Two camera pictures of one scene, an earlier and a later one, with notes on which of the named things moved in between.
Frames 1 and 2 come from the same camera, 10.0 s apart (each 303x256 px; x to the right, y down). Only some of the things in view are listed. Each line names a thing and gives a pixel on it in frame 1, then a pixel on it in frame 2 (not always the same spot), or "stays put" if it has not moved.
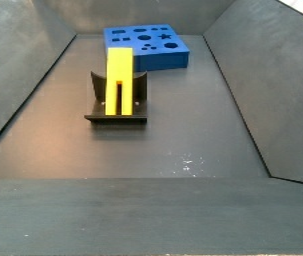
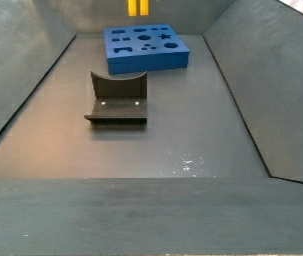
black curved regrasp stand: (140, 102) stays put
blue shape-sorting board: (158, 47) stays put
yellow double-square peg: (120, 72) → (138, 7)
